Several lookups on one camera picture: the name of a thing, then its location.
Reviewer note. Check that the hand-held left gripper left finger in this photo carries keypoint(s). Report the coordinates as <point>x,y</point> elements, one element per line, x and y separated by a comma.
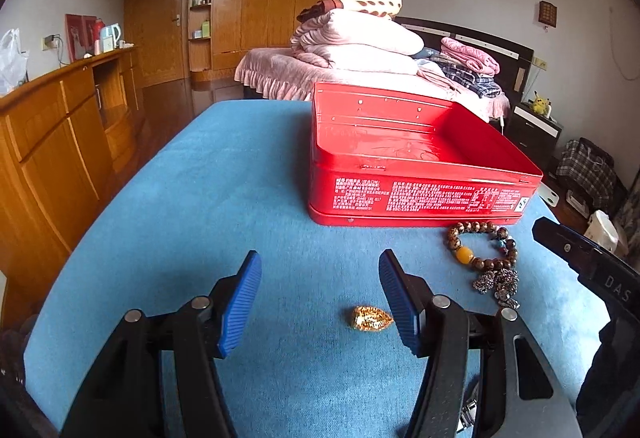
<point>240,303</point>

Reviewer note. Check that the white plastic bag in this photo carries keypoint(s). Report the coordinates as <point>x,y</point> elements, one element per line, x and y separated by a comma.
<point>11,63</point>

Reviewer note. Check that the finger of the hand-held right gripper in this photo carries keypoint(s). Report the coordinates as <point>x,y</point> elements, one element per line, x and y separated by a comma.
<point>565,245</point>

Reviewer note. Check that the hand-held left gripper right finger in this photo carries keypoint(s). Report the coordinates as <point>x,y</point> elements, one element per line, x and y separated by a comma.
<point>400,303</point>

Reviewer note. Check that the green box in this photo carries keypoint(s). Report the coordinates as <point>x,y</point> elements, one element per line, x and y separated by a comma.
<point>205,29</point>

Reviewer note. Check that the plaid bag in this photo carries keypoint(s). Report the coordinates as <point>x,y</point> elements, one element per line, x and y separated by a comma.
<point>587,173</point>

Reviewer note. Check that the gold pendant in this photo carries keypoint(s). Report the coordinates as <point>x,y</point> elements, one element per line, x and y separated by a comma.
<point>370,319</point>

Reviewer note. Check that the spotted folded blanket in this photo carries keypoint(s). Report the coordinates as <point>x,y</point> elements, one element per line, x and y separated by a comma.
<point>370,5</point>

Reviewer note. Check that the pink folded clothes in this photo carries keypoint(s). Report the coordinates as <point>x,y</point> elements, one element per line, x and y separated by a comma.
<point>472,55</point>

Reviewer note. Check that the light blue kettle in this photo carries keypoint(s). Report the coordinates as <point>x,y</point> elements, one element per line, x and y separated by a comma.
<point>111,38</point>

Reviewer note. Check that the yellow plush toy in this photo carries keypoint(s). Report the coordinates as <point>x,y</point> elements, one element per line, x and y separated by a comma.
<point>540,104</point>

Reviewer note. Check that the brown wall ornament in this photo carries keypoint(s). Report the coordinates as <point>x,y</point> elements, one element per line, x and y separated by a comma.
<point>548,12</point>

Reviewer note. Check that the red thermos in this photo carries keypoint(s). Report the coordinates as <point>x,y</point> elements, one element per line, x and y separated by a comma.
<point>99,35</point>

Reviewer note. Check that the plaid folded clothes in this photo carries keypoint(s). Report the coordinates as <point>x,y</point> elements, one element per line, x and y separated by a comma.
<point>475,83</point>

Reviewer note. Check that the red photo frame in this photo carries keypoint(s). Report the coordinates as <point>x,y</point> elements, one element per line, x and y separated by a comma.
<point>77,38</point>

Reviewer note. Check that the bed with pink cover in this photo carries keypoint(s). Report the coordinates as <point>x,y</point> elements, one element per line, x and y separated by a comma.
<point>280,73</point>

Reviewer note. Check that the dark wooden headboard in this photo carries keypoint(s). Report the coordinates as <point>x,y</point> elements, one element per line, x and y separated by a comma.
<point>480,40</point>

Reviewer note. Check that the silver metal watch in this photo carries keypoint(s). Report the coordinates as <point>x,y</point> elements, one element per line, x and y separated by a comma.
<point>467,413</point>

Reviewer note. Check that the wall socket with charger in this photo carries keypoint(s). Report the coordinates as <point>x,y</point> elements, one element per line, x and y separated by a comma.
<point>50,42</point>

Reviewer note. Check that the red tin box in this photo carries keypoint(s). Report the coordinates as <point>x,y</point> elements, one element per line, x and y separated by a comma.
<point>400,198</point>

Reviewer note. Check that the pink folded quilt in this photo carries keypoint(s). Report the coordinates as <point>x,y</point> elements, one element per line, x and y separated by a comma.
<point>370,63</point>
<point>365,35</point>

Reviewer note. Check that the wooden sideboard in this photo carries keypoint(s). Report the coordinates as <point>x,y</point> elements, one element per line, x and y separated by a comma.
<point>45,153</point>

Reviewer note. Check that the wooden door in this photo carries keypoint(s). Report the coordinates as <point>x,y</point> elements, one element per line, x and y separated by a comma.
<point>157,23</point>

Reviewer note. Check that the dark nightstand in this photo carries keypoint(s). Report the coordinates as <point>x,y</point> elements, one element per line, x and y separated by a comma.
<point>532,133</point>

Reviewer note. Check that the silver cluster pendant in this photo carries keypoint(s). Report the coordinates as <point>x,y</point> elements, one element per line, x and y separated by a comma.
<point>502,280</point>

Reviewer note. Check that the white trash bin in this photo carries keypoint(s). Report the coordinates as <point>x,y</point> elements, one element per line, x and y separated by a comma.
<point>605,230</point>

